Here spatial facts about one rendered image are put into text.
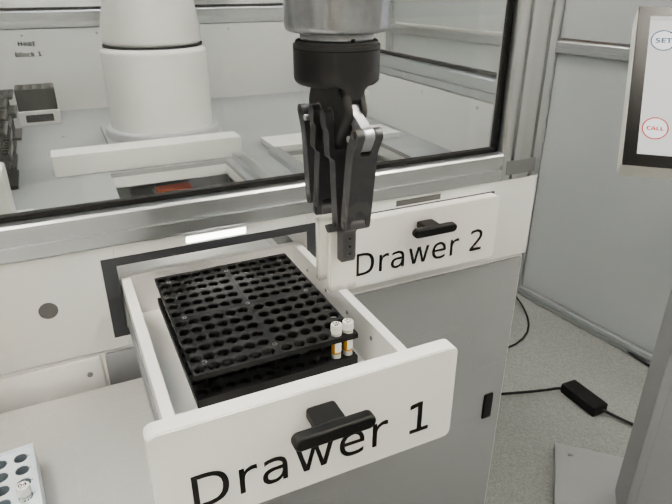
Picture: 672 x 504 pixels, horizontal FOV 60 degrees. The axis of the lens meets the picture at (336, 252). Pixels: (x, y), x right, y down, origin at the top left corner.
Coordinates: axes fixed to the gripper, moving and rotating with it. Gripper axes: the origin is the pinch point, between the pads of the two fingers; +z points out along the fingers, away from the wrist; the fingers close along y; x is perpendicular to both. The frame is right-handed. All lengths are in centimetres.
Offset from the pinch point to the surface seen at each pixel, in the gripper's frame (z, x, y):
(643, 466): 76, -83, 12
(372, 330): 10.9, -4.8, 0.5
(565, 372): 100, -121, 68
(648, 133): -1, -67, 18
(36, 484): 20.2, 31.1, 2.8
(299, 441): 8.6, 9.9, -14.3
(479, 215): 9.7, -35.5, 21.2
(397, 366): 7.1, -1.1, -10.8
